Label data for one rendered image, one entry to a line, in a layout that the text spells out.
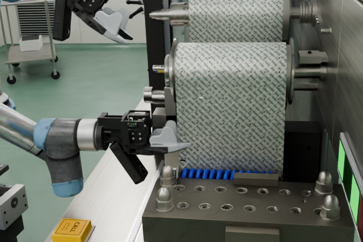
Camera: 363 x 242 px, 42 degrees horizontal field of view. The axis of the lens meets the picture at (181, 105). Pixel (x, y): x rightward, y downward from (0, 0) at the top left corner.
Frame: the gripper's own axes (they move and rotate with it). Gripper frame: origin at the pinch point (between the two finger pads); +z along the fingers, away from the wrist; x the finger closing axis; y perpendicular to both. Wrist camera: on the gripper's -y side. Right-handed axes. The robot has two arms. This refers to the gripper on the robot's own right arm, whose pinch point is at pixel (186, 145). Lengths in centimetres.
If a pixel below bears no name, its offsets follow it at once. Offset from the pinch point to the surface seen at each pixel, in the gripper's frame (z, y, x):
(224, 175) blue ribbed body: 9.0, -5.3, -3.5
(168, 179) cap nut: -2.8, -4.0, -8.4
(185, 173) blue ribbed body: 0.2, -5.2, -3.3
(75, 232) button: -24.0, -16.6, -12.0
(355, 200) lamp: 29.7, 9.5, -36.5
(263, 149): 17.5, -0.2, -0.2
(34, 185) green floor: -130, -109, 163
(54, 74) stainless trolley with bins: -213, -103, 397
